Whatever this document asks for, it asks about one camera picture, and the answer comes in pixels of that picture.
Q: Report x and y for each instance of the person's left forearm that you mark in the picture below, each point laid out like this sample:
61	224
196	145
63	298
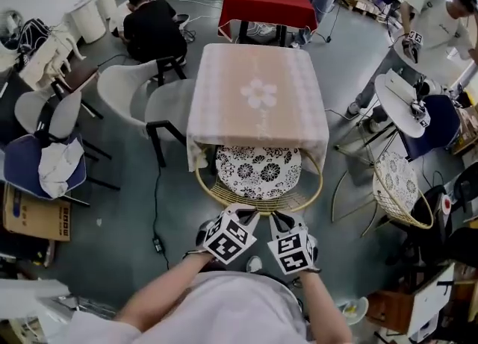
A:
164	290

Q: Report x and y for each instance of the person's white t-shirt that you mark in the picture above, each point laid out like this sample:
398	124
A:
231	312

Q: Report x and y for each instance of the person's right forearm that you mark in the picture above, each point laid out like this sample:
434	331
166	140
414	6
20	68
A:
325	309

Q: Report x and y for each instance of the crumpled white cloth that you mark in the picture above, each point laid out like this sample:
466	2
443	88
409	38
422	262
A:
59	169

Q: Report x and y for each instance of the red button box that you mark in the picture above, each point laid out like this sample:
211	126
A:
446	201

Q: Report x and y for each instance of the round white mirror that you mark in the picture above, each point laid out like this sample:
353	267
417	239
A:
9	23

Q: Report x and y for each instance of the white armchair with black legs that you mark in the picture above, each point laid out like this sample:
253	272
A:
123	89

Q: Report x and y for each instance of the black office chair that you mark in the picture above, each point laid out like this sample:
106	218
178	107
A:
429	223

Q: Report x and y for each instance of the black desk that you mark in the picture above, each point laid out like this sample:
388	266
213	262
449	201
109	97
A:
15	111

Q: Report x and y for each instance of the black striped bag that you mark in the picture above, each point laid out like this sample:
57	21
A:
33	34

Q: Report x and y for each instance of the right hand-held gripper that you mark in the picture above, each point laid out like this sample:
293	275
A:
293	253

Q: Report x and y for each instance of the red cloth covered table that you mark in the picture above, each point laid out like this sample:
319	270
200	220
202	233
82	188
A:
261	3

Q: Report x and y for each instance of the round white side table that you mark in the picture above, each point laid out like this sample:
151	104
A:
396	111

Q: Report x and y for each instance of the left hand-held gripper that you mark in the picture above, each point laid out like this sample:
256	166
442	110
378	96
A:
229	240

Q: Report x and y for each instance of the person's right white shoe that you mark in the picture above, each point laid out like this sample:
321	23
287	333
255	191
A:
254	264

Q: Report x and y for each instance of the pink lace tablecloth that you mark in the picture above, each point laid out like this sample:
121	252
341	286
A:
284	118

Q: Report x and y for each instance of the blue shell chair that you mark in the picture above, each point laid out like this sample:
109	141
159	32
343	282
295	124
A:
440	122

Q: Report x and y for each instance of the floral round seat cushion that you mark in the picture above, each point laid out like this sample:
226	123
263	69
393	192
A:
257	172
397	180

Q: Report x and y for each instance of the blue cushioned chair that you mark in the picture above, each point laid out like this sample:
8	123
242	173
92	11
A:
22	167

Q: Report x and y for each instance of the table with pink tablecloth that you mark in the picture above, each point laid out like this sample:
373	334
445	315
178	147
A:
231	103

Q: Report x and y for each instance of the white panel box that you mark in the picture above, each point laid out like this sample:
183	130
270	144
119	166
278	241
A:
433	297

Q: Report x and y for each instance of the brown cardboard box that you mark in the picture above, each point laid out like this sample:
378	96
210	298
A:
33	219

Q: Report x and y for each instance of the cream ornate table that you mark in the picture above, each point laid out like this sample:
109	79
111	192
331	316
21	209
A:
45	59

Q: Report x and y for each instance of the white cylinder bin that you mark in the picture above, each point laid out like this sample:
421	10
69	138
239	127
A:
87	23
106	1

